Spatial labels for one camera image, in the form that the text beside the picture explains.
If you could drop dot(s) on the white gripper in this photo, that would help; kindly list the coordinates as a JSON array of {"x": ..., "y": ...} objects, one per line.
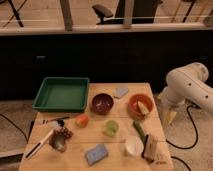
[{"x": 168, "y": 115}]

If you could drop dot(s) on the blue sponge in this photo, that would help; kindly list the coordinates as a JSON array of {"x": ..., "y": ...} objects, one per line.
[{"x": 96, "y": 154}]

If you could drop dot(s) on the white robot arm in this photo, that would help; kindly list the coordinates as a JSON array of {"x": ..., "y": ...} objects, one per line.
[{"x": 186, "y": 83}]

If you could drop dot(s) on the green plastic tray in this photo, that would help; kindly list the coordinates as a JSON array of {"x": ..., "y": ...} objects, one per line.
[{"x": 62, "y": 94}]

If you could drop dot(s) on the banana piece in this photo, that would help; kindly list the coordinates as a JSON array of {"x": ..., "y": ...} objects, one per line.
[{"x": 143, "y": 109}]

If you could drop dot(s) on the green cucumber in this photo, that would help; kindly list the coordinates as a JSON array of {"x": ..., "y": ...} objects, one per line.
[{"x": 139, "y": 130}]

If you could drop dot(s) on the orange bowl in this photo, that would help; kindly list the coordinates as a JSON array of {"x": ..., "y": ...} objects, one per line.
[{"x": 133, "y": 109}]

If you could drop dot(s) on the wooden brush block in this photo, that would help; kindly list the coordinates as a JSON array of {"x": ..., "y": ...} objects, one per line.
[{"x": 150, "y": 147}]

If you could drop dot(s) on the white cup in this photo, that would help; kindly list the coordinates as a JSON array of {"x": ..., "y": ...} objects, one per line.
[{"x": 133, "y": 146}]

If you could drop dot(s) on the small blue cloth piece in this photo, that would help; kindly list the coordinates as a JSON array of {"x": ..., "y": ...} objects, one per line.
[{"x": 120, "y": 92}]

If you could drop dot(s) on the green cup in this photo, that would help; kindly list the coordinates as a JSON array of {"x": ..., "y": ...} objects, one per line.
[{"x": 111, "y": 128}]

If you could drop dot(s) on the dark red bowl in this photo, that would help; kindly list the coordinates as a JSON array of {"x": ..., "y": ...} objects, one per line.
[{"x": 102, "y": 103}]

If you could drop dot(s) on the red apple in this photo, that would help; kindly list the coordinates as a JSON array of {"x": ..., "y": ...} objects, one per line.
[{"x": 82, "y": 120}]

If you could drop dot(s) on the black office chair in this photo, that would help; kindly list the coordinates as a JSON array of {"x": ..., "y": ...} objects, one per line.
[{"x": 144, "y": 12}]

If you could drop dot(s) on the black fork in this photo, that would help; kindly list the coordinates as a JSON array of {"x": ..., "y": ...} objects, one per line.
[{"x": 56, "y": 119}]

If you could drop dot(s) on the metal cup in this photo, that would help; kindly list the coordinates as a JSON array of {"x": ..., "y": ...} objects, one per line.
[{"x": 57, "y": 142}]

